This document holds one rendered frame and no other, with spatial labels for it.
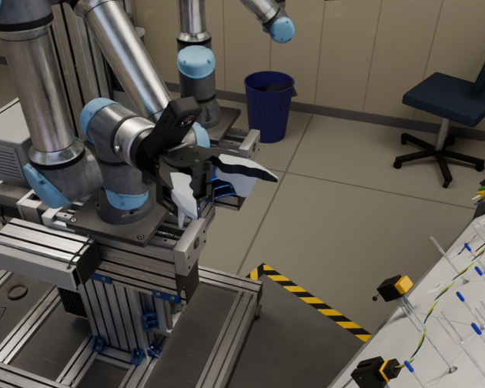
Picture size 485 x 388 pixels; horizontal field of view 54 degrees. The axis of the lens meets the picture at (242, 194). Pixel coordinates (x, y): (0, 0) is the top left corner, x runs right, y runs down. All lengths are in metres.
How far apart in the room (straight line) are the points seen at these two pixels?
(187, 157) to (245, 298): 1.63
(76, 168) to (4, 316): 1.45
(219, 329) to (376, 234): 1.25
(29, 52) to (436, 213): 2.73
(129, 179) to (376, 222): 2.39
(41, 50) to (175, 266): 0.61
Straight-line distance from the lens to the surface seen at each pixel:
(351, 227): 3.02
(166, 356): 2.13
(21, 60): 1.00
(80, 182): 1.12
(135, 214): 1.23
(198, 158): 0.68
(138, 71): 0.93
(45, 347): 2.28
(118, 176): 0.84
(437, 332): 1.18
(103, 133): 0.80
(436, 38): 3.85
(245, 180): 0.70
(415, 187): 3.46
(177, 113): 0.64
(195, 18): 1.63
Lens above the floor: 1.96
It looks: 38 degrees down
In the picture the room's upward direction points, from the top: straight up
